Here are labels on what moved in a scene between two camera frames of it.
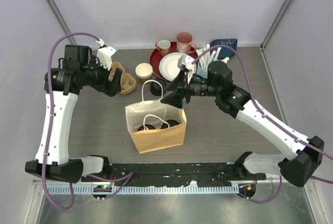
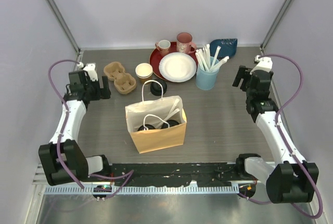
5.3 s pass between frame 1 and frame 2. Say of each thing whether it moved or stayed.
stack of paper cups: stayed
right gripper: moved
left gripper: moved
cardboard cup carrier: stayed
